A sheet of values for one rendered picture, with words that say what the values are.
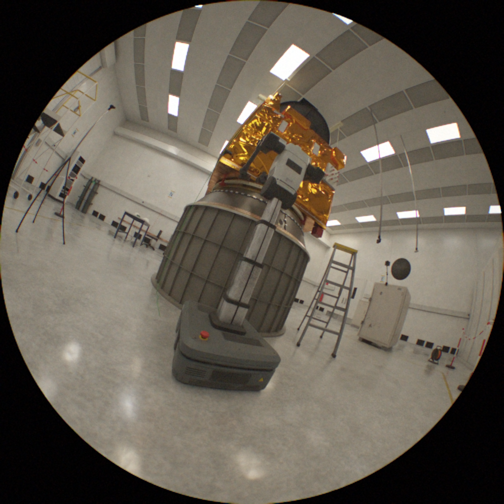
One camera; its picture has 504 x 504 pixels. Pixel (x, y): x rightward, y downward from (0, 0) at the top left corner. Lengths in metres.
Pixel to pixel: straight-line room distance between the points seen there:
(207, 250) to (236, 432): 1.54
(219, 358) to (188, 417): 0.30
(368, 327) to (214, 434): 4.03
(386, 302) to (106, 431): 4.45
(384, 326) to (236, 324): 3.70
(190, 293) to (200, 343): 1.10
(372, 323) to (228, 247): 3.72
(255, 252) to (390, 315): 3.74
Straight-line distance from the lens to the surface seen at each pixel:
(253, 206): 1.89
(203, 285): 1.66
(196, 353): 0.71
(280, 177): 1.08
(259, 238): 0.94
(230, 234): 1.68
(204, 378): 0.81
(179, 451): 0.65
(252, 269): 0.92
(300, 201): 2.47
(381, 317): 4.28
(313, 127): 4.08
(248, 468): 0.69
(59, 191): 7.71
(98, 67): 8.09
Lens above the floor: 0.60
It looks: 8 degrees up
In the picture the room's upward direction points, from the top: 22 degrees clockwise
